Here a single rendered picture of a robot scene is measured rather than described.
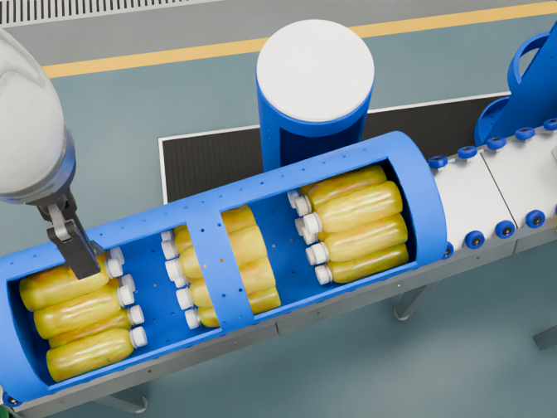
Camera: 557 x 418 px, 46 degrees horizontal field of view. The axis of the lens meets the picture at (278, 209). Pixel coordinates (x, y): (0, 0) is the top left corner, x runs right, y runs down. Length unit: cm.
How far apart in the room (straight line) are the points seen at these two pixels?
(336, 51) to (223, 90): 121
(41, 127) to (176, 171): 202
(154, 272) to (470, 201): 75
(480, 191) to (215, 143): 118
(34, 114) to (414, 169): 93
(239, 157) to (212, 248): 128
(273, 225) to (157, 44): 160
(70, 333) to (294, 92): 73
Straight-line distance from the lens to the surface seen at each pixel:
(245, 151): 248
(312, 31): 166
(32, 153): 47
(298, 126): 156
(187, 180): 245
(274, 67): 160
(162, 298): 149
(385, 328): 245
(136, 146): 272
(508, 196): 165
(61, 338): 145
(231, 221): 132
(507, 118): 230
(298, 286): 144
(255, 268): 130
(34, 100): 45
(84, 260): 70
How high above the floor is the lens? 239
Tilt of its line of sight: 70 degrees down
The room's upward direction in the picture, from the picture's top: 2 degrees counter-clockwise
